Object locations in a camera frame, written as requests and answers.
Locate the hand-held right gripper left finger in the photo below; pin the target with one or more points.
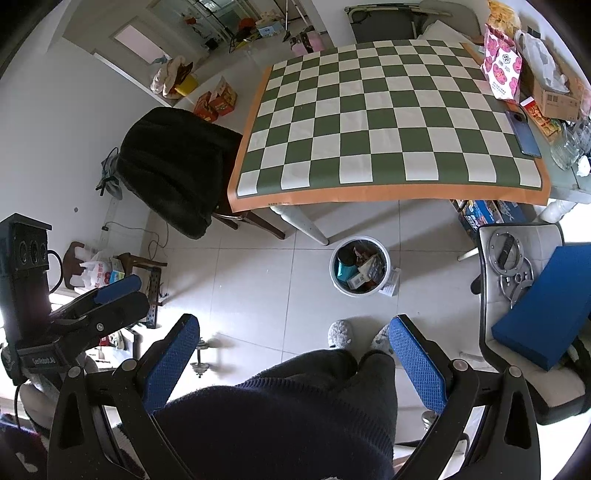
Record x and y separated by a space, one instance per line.
173 364

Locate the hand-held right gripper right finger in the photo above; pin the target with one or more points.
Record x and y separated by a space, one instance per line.
415 364

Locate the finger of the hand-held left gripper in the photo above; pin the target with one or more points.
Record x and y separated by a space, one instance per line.
117 288
120 316

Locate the teal green snack packet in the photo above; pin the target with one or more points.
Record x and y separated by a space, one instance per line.
345 271

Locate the white round trash bin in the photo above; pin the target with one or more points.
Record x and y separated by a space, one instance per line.
334 277

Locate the white printed plastic bag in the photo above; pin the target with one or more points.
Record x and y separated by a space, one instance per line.
99 274

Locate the small dumbbell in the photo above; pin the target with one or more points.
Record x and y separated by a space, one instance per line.
203 357

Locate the dark wooden stool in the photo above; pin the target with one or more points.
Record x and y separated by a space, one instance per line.
138 263

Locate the black perforated rack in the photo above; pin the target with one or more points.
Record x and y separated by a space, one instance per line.
153 300

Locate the grey fluffy slipper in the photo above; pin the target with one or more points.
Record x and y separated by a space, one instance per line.
382 339
340 334

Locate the white barcode box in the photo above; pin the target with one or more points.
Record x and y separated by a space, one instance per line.
390 282

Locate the white padded chair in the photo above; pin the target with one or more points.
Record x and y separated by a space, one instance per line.
489 300

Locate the pile of snack wrappers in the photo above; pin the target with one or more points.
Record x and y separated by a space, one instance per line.
369 270

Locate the grey hanging cloth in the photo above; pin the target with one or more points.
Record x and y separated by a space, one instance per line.
110 180

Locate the person's dark clothing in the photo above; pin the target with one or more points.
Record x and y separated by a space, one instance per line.
277 415

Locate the black coat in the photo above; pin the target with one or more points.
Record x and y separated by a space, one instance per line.
175 170

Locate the blue flat box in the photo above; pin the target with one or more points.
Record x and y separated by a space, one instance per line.
545 314

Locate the black remote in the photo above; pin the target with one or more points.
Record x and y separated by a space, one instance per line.
507 247

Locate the dark wooden chair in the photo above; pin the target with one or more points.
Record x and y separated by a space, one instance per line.
258 224

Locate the blue printed carton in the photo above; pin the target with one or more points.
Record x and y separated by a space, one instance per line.
485 214

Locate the yellow container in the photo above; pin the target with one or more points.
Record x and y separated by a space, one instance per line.
187 85

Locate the beige cloth bag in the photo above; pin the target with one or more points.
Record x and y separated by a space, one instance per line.
166 76

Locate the white door pink pane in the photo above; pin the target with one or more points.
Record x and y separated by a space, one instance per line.
134 39

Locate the green white checkered mat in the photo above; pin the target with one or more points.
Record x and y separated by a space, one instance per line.
369 115

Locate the dark blue phone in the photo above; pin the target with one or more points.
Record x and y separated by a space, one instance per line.
523 134

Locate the clear glass pitcher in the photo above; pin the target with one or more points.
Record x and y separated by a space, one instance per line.
570 145

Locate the red snack packet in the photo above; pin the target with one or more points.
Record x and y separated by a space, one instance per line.
540 117

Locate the brown cardboard box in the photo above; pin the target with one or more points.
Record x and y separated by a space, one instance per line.
551 104

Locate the pink patterned paper bag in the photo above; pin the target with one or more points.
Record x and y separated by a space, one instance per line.
501 64

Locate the pink box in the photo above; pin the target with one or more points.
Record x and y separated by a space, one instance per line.
311 42

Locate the dark grey chair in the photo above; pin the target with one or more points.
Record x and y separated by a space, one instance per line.
378 23

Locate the light grey chair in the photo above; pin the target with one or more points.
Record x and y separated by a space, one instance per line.
448 14

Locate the orange snack bag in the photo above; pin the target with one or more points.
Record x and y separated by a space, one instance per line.
503 16

